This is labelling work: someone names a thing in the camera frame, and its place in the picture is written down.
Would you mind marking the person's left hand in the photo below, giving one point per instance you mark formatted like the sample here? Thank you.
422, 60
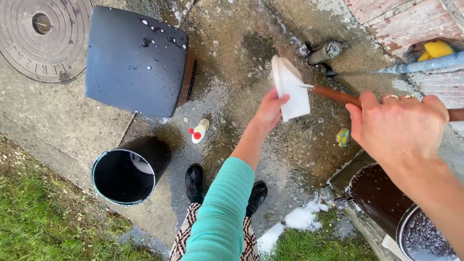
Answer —
267, 115

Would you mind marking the person's right hand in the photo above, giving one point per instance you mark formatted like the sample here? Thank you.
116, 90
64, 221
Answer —
398, 127

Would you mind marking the white plastic panel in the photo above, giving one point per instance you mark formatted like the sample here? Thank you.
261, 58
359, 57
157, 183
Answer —
292, 92

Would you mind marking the small yellow green sponge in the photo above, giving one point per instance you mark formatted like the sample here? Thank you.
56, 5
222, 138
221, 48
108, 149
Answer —
343, 137

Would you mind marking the white soap bottle red cap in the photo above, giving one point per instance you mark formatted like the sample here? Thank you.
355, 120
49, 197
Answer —
200, 131

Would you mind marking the brown round pedal bin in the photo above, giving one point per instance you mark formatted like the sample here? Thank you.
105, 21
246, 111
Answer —
384, 203

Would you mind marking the black boot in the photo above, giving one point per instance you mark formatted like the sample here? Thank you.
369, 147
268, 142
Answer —
257, 195
194, 183

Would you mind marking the grey pipe stub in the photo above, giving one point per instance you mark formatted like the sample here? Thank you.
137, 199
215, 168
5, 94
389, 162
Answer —
324, 53

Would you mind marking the large yellow sponge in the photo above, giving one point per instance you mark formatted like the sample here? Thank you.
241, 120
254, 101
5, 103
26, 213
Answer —
437, 49

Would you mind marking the white soap foam patch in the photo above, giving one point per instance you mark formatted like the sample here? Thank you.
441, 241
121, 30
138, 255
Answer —
270, 238
302, 216

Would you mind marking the teal knit sweater sleeve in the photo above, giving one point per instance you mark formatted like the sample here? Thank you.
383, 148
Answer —
221, 214

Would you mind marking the white plastic piece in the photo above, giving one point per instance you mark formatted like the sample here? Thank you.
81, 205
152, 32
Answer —
394, 249

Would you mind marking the black round bucket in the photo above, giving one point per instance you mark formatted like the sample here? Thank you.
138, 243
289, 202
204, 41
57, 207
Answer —
145, 156

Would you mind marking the dark grey square bin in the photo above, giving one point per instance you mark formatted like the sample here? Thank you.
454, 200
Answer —
134, 61

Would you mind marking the round metal manhole cover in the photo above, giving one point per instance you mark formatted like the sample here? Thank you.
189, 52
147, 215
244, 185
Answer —
54, 40

